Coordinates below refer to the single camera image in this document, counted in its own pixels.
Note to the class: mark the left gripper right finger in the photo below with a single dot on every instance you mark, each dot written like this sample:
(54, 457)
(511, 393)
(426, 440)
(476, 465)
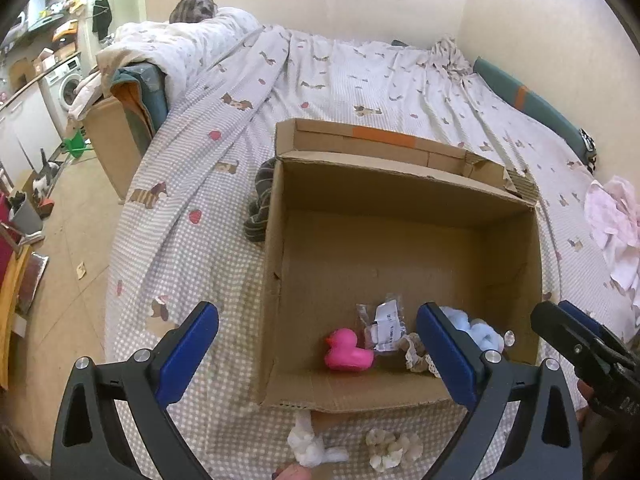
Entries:
(454, 353)

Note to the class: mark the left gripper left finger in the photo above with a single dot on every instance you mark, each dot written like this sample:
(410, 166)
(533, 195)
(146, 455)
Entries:
(179, 353)

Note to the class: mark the beige lace scrunchie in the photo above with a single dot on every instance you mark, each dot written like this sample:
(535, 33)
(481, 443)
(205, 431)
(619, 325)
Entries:
(417, 359)

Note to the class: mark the clear plastic bag white item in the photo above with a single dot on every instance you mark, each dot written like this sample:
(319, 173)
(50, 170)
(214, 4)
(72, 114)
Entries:
(383, 325)

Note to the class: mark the light blue plush toy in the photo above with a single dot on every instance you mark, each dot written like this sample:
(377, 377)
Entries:
(484, 336)

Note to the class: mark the cream fabric flower scrunchie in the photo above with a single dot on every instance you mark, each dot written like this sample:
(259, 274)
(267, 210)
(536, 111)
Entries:
(388, 450)

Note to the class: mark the pink rubber duck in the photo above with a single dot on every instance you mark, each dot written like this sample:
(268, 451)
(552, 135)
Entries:
(344, 354)

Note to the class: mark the dog print bed cover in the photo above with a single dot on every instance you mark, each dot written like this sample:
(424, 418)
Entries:
(180, 239)

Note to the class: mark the dark striped sock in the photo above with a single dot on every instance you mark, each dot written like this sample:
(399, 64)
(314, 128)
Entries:
(255, 226)

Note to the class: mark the white cotton fluff piece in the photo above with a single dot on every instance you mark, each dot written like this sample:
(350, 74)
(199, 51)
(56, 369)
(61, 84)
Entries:
(308, 447)

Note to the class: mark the pink crumpled cloth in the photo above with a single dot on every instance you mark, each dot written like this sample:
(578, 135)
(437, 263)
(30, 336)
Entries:
(612, 213)

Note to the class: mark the open cardboard box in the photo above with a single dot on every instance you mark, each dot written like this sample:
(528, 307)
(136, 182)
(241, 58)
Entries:
(357, 214)

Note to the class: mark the cardboard box beside bed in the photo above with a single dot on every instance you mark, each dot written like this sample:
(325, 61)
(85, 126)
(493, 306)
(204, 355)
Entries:
(120, 138)

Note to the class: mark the teal orange mattress edge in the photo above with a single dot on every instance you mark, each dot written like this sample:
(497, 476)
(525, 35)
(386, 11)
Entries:
(528, 102)

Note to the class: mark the green plastic object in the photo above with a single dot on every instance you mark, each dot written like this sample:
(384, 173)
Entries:
(77, 144)

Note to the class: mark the white kitchen cabinet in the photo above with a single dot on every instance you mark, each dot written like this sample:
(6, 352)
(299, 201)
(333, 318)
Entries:
(26, 129)

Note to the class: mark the white washing machine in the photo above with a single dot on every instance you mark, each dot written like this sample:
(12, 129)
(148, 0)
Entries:
(58, 88)

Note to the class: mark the striped grey pillow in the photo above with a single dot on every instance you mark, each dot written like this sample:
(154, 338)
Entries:
(193, 11)

